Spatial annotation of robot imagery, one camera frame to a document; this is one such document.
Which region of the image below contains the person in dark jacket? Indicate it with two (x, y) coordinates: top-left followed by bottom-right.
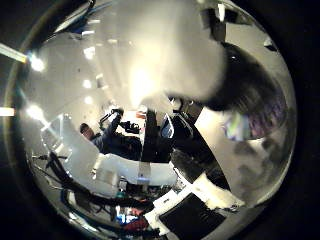
(79, 107), (143, 162)

